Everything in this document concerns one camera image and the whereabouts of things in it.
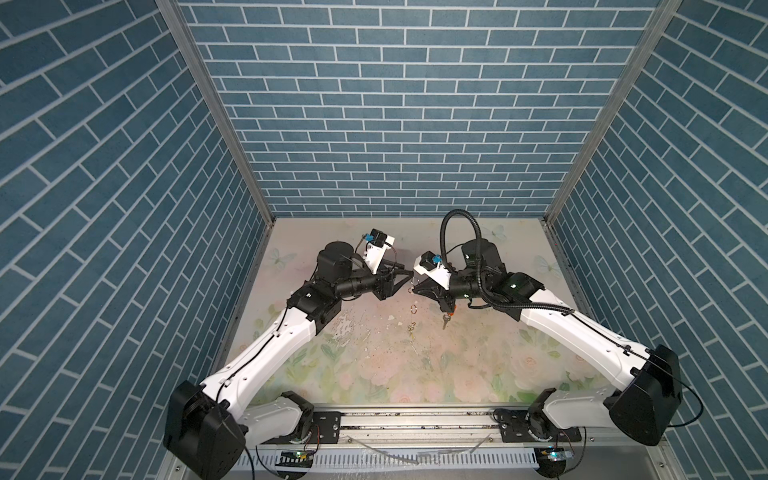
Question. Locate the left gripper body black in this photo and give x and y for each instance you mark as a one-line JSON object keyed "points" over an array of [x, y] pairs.
{"points": [[381, 286]]}

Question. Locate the left green circuit board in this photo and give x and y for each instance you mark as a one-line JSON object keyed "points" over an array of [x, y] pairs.
{"points": [[294, 459]]}

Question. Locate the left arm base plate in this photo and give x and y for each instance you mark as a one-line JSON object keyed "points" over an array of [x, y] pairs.
{"points": [[323, 428]]}

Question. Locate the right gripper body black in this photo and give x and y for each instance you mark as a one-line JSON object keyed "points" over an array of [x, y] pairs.
{"points": [[446, 297]]}

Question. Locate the right green circuit board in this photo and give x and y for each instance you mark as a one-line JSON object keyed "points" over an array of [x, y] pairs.
{"points": [[551, 455]]}

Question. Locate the right corner aluminium post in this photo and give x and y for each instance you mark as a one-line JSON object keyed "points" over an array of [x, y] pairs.
{"points": [[652, 33]]}

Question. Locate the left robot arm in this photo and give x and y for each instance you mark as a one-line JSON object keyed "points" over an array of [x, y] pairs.
{"points": [[211, 424]]}

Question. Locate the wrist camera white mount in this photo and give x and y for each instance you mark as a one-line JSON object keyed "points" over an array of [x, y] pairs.
{"points": [[431, 265], [377, 243]]}

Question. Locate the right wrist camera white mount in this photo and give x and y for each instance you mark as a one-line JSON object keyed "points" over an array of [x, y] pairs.
{"points": [[431, 265]]}

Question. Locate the key with red tag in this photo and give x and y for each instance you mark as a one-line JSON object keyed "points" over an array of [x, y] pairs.
{"points": [[446, 319]]}

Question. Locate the aluminium front rail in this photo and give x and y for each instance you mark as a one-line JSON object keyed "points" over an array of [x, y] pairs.
{"points": [[603, 453]]}

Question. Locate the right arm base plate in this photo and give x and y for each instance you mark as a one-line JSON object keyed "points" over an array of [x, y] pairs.
{"points": [[519, 426]]}

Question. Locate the left corner aluminium post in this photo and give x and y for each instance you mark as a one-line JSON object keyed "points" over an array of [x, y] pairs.
{"points": [[182, 35]]}

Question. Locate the white slotted cable duct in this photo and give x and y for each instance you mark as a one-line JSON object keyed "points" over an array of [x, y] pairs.
{"points": [[358, 460]]}

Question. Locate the green circuit board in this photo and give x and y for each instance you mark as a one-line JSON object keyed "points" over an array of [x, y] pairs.
{"points": [[294, 459], [551, 455]]}

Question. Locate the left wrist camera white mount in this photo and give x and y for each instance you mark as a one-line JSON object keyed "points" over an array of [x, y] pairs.
{"points": [[377, 243]]}

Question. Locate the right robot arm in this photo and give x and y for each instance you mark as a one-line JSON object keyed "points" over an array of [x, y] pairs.
{"points": [[646, 387]]}

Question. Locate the corner aluminium post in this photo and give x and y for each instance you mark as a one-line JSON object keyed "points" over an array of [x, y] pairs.
{"points": [[652, 33], [182, 35]]}

